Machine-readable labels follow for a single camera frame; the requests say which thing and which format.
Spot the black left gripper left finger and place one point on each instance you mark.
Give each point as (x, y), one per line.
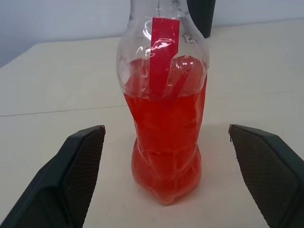
(64, 180)

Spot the red liquid plastic bottle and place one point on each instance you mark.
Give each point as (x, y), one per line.
(164, 133)

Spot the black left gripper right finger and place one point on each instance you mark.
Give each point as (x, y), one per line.
(273, 180)

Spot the tall black cup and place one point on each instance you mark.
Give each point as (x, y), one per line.
(202, 16)

